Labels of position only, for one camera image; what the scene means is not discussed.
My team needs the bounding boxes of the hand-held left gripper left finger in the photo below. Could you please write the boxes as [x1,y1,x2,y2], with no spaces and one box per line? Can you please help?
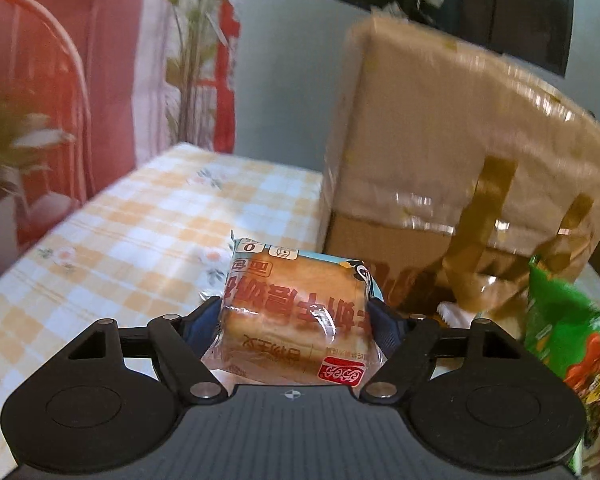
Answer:
[67,296,228,401]

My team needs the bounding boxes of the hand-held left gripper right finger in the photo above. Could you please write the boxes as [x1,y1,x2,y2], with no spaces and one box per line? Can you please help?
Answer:
[362,297,523,401]

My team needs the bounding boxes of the packaged bread loaf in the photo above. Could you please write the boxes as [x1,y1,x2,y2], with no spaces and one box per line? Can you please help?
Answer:
[200,230,385,386]

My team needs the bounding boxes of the green snack bag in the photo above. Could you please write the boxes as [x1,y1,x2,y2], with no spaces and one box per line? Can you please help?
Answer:
[522,255,600,476]

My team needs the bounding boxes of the taped cardboard box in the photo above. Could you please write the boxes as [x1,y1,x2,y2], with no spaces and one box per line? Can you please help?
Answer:
[319,10,600,331]

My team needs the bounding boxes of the checked yellow tablecloth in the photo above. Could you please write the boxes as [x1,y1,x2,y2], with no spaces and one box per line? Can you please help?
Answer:
[0,142,326,478]

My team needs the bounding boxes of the printed red backdrop cloth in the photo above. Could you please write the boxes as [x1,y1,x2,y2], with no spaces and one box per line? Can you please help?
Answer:
[0,0,251,296]

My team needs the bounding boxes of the dark window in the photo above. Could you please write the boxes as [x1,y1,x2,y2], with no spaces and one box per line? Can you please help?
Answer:
[247,0,576,78]

